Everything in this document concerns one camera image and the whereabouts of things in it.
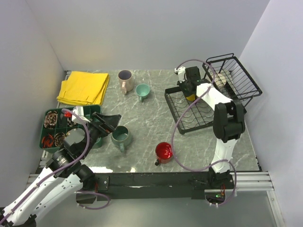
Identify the striped coil top middle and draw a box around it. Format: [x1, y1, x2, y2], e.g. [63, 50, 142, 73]
[64, 112, 77, 127]

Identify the grey-green glazed mug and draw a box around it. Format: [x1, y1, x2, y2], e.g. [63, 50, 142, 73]
[111, 126, 132, 153]

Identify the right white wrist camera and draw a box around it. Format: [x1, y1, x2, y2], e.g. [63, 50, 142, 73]
[174, 66, 186, 83]

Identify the striped coil top left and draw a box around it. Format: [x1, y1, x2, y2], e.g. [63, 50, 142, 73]
[44, 111, 58, 129]

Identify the pink mug dark interior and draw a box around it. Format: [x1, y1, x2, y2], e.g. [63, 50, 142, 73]
[118, 70, 134, 95]

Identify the yellow folded cloth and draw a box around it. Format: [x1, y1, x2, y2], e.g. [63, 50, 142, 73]
[57, 71, 110, 105]

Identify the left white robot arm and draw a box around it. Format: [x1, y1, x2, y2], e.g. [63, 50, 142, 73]
[0, 108, 121, 227]

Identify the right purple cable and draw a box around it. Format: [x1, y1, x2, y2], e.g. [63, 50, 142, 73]
[170, 59, 238, 207]

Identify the red mug black handle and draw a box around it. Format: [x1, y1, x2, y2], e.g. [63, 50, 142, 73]
[155, 142, 173, 166]

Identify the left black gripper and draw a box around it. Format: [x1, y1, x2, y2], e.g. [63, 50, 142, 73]
[80, 111, 121, 158]

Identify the orange black coil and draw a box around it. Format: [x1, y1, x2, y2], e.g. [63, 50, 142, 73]
[41, 134, 54, 148]

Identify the black wire dish rack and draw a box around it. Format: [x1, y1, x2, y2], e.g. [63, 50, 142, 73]
[164, 53, 263, 134]

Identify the striped coil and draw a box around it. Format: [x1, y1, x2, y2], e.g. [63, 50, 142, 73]
[64, 112, 77, 127]
[44, 111, 58, 129]

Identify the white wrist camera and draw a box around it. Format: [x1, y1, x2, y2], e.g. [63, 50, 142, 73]
[174, 66, 186, 83]
[62, 106, 91, 124]

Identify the green compartment tray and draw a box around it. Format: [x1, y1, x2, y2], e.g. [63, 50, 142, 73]
[39, 105, 103, 153]

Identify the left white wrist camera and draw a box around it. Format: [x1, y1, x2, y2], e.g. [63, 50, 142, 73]
[62, 106, 91, 124]

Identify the yellow mug black handle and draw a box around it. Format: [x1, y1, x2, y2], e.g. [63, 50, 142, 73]
[186, 94, 196, 102]

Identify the cream floral mug green interior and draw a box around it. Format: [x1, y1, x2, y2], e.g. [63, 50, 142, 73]
[214, 73, 231, 93]

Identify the small teal cup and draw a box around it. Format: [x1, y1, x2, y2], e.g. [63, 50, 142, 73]
[135, 84, 150, 102]

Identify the black front base bar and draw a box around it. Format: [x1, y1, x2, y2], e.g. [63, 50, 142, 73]
[94, 171, 214, 201]

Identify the brown coil bottom middle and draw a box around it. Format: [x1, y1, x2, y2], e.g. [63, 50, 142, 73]
[54, 132, 65, 147]

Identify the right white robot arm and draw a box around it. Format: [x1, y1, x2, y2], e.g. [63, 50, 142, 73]
[174, 66, 245, 188]

